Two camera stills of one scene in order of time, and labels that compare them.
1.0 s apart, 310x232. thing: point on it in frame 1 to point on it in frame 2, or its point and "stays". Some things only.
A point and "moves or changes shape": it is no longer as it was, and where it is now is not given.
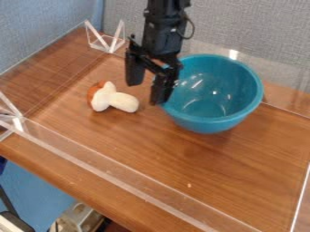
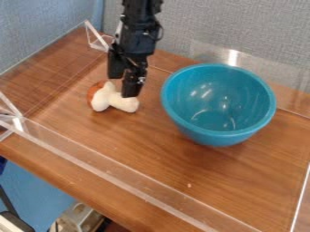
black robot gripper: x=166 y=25 to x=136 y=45
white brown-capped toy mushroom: x=105 y=96 stays
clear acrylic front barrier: x=121 y=178 stays
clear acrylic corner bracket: x=102 y=42 stays
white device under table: x=82 y=219 stays
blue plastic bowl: x=217 y=93 moves or changes shape
